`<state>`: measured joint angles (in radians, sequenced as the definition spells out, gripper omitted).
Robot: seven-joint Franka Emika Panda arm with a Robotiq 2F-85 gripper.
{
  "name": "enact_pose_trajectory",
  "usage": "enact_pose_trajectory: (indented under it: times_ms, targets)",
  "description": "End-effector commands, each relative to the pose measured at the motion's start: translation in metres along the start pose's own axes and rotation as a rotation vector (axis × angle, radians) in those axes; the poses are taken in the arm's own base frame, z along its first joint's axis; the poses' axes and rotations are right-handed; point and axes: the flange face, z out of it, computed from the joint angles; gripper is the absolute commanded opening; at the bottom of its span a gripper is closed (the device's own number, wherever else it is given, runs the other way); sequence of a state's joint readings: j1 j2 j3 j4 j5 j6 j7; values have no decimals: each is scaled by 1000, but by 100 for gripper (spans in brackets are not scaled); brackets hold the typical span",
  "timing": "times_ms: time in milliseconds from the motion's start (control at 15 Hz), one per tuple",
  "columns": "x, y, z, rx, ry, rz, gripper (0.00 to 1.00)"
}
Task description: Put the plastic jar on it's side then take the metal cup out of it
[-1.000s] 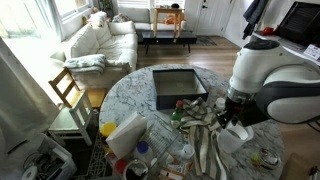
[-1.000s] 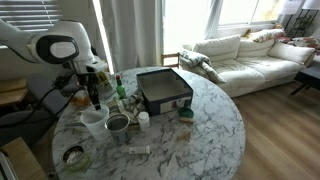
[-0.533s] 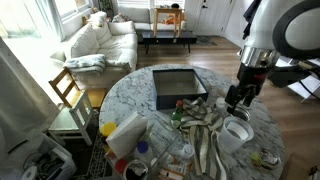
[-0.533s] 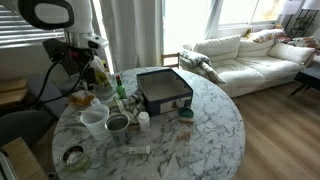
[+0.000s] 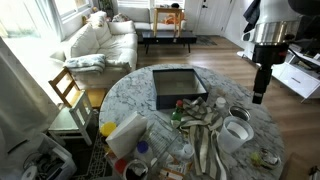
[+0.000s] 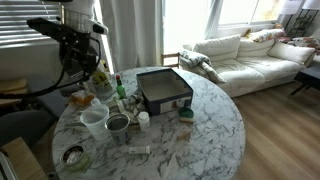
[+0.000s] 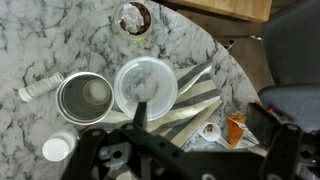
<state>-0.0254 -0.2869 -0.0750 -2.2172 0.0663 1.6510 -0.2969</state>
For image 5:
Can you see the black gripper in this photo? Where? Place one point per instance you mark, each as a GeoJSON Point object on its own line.
{"type": "Point", "coordinates": [264, 78]}

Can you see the metal cup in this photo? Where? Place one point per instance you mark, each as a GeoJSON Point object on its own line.
{"type": "Point", "coordinates": [239, 113]}

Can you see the clear plastic jar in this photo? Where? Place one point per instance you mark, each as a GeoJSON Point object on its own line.
{"type": "Point", "coordinates": [230, 140]}

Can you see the small green-topped jar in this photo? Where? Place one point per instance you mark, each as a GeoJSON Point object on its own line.
{"type": "Point", "coordinates": [268, 159]}

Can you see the white cup dark contents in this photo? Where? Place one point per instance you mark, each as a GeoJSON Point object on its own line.
{"type": "Point", "coordinates": [135, 171]}

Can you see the white pill bottle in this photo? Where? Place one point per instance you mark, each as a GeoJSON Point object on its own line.
{"type": "Point", "coordinates": [220, 102]}

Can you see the grey striped cream towel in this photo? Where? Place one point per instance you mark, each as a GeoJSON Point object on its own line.
{"type": "Point", "coordinates": [203, 140]}

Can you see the grey door mat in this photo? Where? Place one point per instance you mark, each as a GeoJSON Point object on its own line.
{"type": "Point", "coordinates": [205, 41]}

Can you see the green bottle red cap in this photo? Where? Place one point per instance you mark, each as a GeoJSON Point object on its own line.
{"type": "Point", "coordinates": [176, 116]}

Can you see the dark hanging jacket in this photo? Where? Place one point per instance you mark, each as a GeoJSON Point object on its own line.
{"type": "Point", "coordinates": [251, 11]}

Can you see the small white plastic bottle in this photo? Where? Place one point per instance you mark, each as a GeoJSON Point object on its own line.
{"type": "Point", "coordinates": [188, 151]}

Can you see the white door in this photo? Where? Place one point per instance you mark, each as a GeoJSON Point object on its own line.
{"type": "Point", "coordinates": [213, 16]}

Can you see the dark blue cardboard box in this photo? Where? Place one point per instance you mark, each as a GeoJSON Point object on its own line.
{"type": "Point", "coordinates": [160, 90]}

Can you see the clear acrylic organizer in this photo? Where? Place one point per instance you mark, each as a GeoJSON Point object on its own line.
{"type": "Point", "coordinates": [160, 140]}

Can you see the black coffee table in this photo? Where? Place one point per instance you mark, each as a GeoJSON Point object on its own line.
{"type": "Point", "coordinates": [168, 36]}

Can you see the orange toy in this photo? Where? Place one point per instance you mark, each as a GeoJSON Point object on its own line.
{"type": "Point", "coordinates": [173, 19]}

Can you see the tall wooden stool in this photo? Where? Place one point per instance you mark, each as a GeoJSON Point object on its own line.
{"type": "Point", "coordinates": [166, 11]}

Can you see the white bottle blue cap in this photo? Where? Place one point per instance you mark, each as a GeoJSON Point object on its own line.
{"type": "Point", "coordinates": [143, 150]}

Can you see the yellow round lid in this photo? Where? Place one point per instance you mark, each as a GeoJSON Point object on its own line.
{"type": "Point", "coordinates": [108, 129]}

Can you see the red round lid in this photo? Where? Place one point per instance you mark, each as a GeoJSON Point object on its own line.
{"type": "Point", "coordinates": [120, 166]}

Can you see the white sofa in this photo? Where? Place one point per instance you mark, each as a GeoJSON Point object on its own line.
{"type": "Point", "coordinates": [110, 43]}

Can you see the floral pillow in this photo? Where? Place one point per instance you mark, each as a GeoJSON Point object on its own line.
{"type": "Point", "coordinates": [120, 17]}

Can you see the patterned rug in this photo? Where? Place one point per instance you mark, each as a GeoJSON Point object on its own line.
{"type": "Point", "coordinates": [96, 160]}

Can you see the grey knitted blanket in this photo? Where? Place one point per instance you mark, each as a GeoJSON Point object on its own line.
{"type": "Point", "coordinates": [85, 63]}

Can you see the white small chair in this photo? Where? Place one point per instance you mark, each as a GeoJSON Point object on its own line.
{"type": "Point", "coordinates": [76, 113]}

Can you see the wooden chair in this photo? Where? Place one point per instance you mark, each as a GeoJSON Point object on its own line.
{"type": "Point", "coordinates": [66, 86]}

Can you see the white storage bin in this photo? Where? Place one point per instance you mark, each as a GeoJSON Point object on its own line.
{"type": "Point", "coordinates": [40, 160]}

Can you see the white paper roll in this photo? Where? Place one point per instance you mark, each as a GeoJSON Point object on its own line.
{"type": "Point", "coordinates": [29, 173]}

